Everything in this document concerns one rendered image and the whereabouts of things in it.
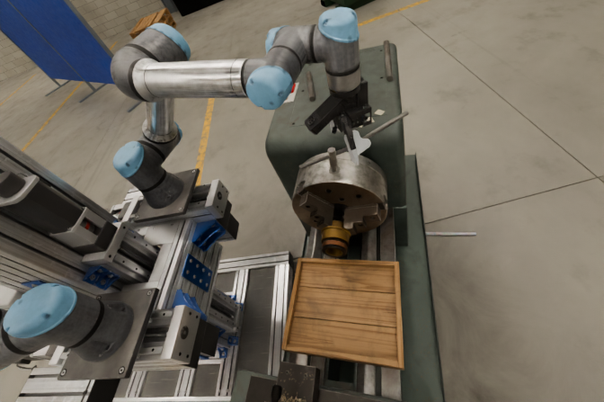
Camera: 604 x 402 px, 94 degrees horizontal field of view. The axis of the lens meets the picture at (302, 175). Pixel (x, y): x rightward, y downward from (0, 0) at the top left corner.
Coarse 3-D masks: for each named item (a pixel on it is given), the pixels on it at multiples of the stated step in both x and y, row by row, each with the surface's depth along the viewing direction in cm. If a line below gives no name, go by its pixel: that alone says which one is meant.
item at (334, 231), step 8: (336, 224) 86; (328, 232) 84; (336, 232) 83; (344, 232) 84; (328, 240) 83; (336, 240) 82; (344, 240) 83; (328, 248) 87; (336, 248) 82; (344, 248) 82; (336, 256) 86
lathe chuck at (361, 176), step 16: (304, 176) 89; (320, 176) 84; (336, 176) 82; (352, 176) 82; (368, 176) 84; (320, 192) 86; (336, 192) 85; (352, 192) 84; (368, 192) 82; (384, 192) 87; (336, 208) 99; (368, 224) 96
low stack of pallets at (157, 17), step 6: (156, 12) 748; (162, 12) 727; (168, 12) 746; (144, 18) 742; (150, 18) 718; (156, 18) 695; (162, 18) 709; (168, 18) 729; (138, 24) 715; (144, 24) 692; (150, 24) 675; (168, 24) 722; (174, 24) 771; (132, 30) 689; (138, 30) 668; (144, 30) 670; (132, 36) 677
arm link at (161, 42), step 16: (144, 32) 70; (160, 32) 70; (176, 32) 73; (144, 48) 66; (160, 48) 69; (176, 48) 73; (160, 112) 89; (144, 128) 100; (160, 128) 96; (176, 128) 105; (160, 144) 102; (176, 144) 110
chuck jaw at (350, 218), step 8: (352, 208) 89; (360, 208) 87; (368, 208) 86; (376, 208) 85; (384, 208) 87; (344, 216) 88; (352, 216) 87; (360, 216) 85; (368, 216) 85; (376, 216) 84; (344, 224) 86; (352, 224) 85; (360, 224) 86; (352, 232) 86
